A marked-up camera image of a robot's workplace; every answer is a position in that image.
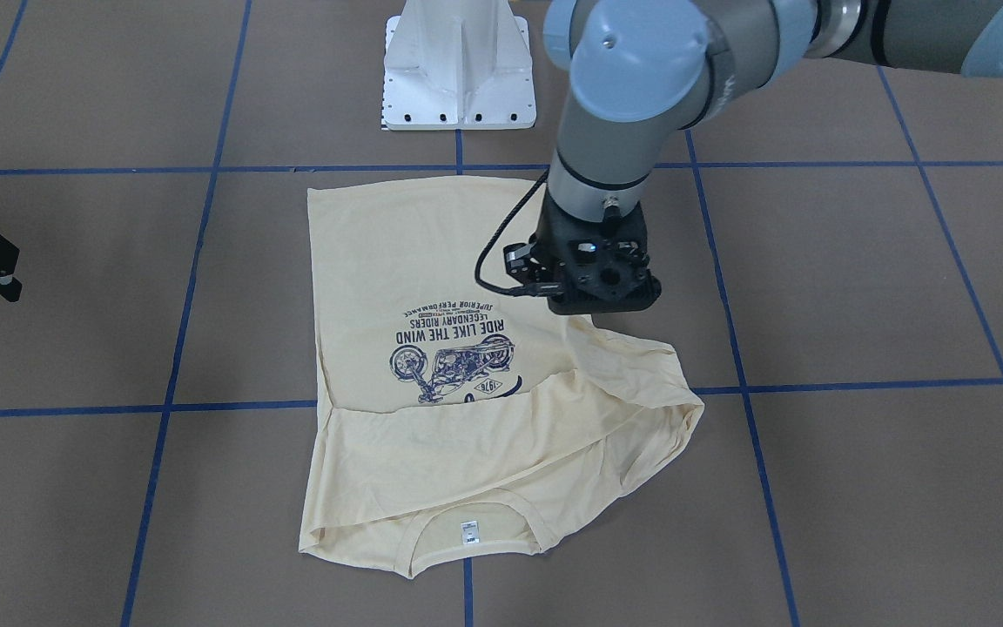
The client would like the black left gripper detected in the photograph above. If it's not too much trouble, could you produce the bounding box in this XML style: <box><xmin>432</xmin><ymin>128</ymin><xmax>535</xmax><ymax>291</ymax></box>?
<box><xmin>526</xmin><ymin>193</ymin><xmax>663</xmax><ymax>316</ymax></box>

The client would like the cream long-sleeve printed shirt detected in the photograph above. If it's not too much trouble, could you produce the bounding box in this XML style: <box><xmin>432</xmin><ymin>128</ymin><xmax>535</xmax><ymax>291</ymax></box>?
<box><xmin>298</xmin><ymin>176</ymin><xmax>704</xmax><ymax>578</ymax></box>

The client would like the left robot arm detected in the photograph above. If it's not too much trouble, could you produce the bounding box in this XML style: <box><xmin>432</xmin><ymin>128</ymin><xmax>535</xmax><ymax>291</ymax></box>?
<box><xmin>504</xmin><ymin>1</ymin><xmax>1003</xmax><ymax>316</ymax></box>

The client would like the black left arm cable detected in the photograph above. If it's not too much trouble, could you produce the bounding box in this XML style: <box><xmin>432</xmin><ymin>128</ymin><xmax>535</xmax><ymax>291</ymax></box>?
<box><xmin>474</xmin><ymin>170</ymin><xmax>555</xmax><ymax>299</ymax></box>

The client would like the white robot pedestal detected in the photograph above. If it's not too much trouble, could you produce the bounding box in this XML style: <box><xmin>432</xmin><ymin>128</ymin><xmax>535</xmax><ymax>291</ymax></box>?
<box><xmin>381</xmin><ymin>1</ymin><xmax>538</xmax><ymax>131</ymax></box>

